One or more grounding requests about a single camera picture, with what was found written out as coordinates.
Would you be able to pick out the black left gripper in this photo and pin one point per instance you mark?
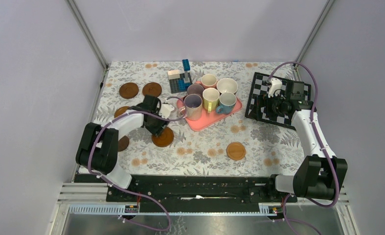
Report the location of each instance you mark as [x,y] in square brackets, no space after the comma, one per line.
[157,130]

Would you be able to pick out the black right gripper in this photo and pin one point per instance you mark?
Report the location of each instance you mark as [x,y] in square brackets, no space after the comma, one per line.
[262,101]

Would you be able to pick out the dark brown wooden coaster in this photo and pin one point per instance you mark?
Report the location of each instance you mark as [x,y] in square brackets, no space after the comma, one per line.
[128,90]
[120,111]
[164,139]
[153,89]

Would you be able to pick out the tall pink beige mug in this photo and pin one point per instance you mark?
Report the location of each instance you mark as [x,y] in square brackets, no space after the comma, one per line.
[192,107]

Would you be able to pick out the light wooden coaster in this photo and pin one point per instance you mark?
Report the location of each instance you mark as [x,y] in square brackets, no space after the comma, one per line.
[236,151]

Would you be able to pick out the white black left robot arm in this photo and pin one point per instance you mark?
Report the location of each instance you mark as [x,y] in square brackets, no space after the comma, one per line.
[98,147]

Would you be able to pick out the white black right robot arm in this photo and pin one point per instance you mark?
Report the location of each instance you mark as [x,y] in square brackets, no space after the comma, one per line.
[321,174]

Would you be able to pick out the white cream cup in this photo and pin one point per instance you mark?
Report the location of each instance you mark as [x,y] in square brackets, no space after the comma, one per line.
[227,85]

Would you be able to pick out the building block model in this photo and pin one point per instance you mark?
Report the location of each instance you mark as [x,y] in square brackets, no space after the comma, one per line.
[179,81]

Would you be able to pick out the black white chessboard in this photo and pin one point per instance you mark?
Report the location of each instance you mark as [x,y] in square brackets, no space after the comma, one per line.
[256,89]

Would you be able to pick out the mauve mug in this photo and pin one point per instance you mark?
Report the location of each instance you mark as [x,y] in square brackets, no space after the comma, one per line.
[197,89]

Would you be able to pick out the pink plastic tray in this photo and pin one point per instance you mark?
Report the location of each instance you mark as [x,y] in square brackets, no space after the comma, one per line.
[208,119]

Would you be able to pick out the yellow mug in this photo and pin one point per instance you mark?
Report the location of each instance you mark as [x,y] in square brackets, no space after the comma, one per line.
[211,99]

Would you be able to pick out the blue floral mug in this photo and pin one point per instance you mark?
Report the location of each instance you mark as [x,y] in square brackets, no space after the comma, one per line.
[227,103]

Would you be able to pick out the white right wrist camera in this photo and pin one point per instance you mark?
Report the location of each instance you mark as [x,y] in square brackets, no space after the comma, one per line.
[274,86]

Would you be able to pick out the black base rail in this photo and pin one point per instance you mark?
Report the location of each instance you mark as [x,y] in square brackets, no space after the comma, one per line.
[208,193]

